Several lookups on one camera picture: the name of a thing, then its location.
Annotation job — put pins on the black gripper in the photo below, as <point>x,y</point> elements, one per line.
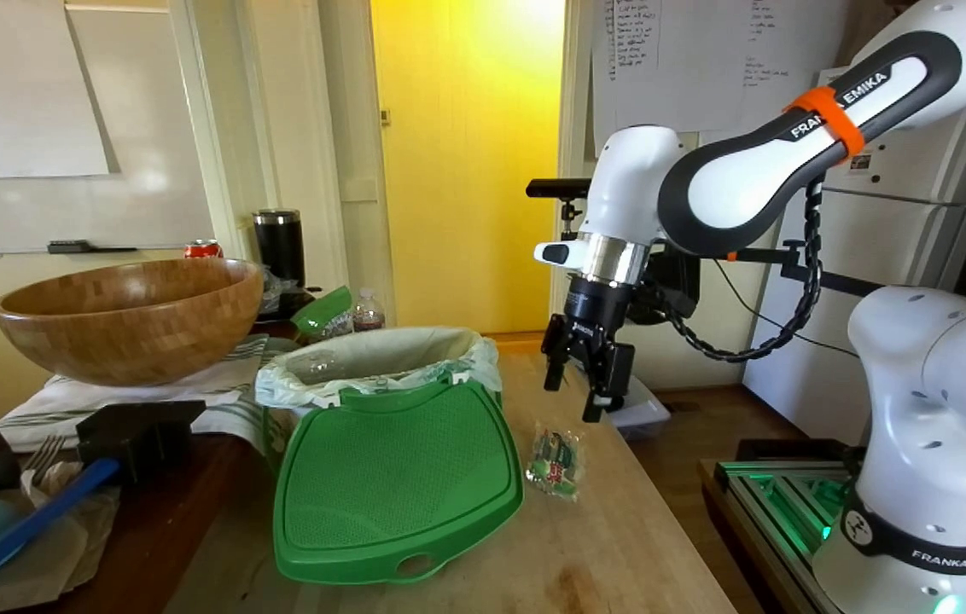
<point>591,309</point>

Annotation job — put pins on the green plastic bin lid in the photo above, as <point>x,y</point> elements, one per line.
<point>391,490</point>

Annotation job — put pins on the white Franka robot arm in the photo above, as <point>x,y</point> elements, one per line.
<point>938,455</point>

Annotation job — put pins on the translucent bin liner bag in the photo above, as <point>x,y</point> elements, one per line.
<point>366,355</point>

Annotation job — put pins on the white plastic bin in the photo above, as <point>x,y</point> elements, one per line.
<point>329,400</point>

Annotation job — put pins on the translucent plastic storage box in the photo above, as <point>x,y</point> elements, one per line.
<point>648,406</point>

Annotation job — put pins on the clear green candy packet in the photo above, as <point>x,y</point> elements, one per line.
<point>556,466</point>

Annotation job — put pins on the yellow door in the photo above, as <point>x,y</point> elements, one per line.
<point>470,173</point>

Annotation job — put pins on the white cabinet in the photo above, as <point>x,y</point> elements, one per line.
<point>801,388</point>

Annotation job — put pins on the small green plastic piece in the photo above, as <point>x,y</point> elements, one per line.
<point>325,309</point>

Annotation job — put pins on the black tumbler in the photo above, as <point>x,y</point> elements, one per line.
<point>277,242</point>

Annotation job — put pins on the red drink can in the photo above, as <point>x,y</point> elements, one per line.
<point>203,250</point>

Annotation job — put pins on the black plastic block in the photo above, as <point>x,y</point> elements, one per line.
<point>140,433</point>

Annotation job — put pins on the large wooden bowl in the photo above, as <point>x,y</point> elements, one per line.
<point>127,325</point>

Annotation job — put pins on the large whiteboard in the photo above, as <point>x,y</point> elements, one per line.
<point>152,139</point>

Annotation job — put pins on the black whiteboard marker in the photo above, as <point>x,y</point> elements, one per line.
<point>91,245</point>

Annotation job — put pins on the white striped cloth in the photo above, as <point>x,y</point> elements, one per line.
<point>58,400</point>

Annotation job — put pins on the crumpled clear plastic bag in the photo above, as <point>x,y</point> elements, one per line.
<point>66,547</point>

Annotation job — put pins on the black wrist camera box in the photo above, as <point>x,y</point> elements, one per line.
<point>617,378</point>

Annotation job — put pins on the black bar camera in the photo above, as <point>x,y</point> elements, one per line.
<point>556,190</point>

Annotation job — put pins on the metal base mount green light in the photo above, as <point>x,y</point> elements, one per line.
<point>782,499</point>

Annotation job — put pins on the handwritten wall paper sheet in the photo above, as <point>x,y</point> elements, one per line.
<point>652,70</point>

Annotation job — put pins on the white wall poster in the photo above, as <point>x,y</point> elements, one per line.
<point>16,102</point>

